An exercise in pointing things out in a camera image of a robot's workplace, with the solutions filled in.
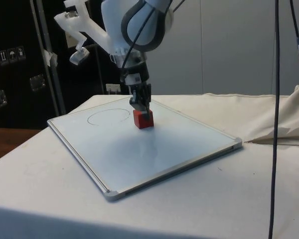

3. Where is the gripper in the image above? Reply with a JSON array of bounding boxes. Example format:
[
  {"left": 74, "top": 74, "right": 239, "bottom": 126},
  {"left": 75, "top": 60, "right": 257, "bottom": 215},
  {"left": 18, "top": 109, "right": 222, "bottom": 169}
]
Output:
[{"left": 116, "top": 55, "right": 152, "bottom": 120}]

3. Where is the red cube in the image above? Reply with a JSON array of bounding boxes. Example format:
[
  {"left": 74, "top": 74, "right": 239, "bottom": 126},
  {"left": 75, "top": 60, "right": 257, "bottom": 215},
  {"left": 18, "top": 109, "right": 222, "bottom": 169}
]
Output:
[{"left": 133, "top": 108, "right": 154, "bottom": 130}]

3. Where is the flat whiteboard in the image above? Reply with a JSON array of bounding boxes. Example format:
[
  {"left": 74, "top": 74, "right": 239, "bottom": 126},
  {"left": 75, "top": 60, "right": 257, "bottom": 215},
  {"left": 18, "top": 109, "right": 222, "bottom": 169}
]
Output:
[{"left": 46, "top": 96, "right": 243, "bottom": 203}]

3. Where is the black cabinet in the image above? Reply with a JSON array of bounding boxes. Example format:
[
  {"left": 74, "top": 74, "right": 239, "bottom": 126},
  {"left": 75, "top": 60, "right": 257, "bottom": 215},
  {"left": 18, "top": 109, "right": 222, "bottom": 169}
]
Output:
[{"left": 0, "top": 0, "right": 134, "bottom": 130}]

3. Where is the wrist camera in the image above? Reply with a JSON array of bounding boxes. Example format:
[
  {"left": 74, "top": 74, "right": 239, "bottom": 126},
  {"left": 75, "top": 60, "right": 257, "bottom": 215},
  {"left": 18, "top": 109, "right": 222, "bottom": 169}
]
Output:
[{"left": 53, "top": 0, "right": 115, "bottom": 67}]

